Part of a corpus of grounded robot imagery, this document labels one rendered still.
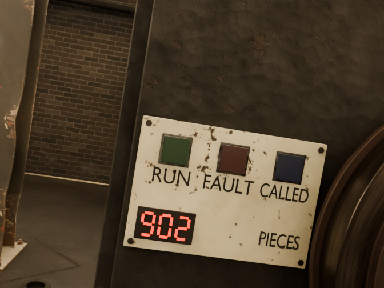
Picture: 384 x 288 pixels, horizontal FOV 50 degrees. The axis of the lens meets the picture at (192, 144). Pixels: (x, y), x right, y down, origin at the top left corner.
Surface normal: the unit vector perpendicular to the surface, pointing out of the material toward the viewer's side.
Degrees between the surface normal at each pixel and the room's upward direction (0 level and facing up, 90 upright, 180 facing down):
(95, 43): 90
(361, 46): 90
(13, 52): 90
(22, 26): 90
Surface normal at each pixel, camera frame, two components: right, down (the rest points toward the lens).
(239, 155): 0.10, 0.07
